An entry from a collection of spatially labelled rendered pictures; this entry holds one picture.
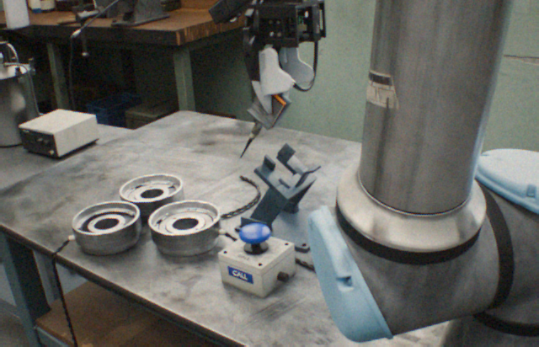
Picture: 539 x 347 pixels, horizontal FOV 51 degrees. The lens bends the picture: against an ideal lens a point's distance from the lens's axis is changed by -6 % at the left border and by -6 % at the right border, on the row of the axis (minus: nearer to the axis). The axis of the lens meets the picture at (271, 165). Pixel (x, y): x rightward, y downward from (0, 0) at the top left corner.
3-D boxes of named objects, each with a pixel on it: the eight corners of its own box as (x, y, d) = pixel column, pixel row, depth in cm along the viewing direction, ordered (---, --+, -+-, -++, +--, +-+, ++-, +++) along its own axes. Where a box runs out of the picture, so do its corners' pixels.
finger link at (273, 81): (286, 121, 77) (286, 50, 74) (249, 115, 80) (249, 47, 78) (299, 117, 79) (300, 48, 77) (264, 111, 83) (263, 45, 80)
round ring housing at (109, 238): (136, 218, 96) (131, 195, 94) (150, 248, 87) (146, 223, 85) (73, 232, 92) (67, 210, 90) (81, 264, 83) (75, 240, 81)
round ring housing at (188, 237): (141, 256, 85) (136, 231, 83) (169, 221, 94) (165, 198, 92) (210, 263, 82) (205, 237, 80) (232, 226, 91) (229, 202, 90)
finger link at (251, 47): (252, 82, 77) (252, 14, 74) (242, 82, 78) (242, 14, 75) (273, 77, 81) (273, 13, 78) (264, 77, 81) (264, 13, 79)
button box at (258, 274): (221, 282, 77) (216, 251, 75) (254, 258, 82) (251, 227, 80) (270, 302, 73) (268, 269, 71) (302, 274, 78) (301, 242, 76)
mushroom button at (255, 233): (235, 264, 77) (232, 231, 75) (254, 250, 79) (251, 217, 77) (260, 273, 74) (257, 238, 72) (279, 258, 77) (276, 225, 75)
